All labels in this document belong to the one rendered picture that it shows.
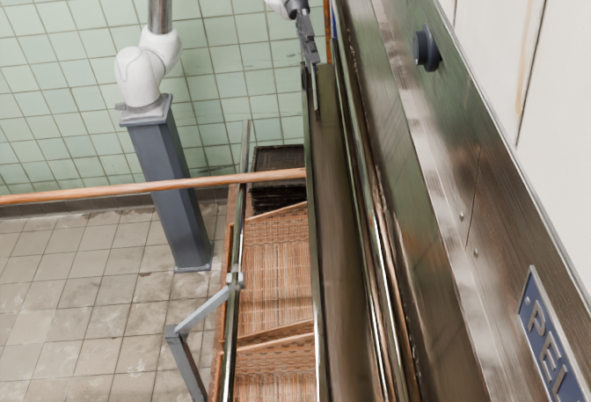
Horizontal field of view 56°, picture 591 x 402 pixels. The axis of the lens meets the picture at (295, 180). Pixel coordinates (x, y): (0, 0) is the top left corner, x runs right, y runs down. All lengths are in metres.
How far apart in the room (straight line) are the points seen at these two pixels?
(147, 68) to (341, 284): 1.49
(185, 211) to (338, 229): 1.60
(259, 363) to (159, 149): 1.10
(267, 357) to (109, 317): 1.35
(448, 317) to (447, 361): 0.04
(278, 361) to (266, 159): 0.90
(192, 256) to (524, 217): 2.77
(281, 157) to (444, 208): 1.87
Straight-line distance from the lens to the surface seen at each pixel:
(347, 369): 1.08
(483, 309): 0.52
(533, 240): 0.34
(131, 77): 2.41
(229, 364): 1.36
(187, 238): 2.95
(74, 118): 3.30
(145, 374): 2.84
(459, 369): 0.60
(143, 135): 2.54
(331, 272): 1.21
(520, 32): 0.33
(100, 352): 2.99
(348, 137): 1.40
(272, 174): 1.73
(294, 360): 1.93
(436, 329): 0.65
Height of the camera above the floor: 2.32
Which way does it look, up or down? 41 degrees down
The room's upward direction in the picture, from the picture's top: 7 degrees counter-clockwise
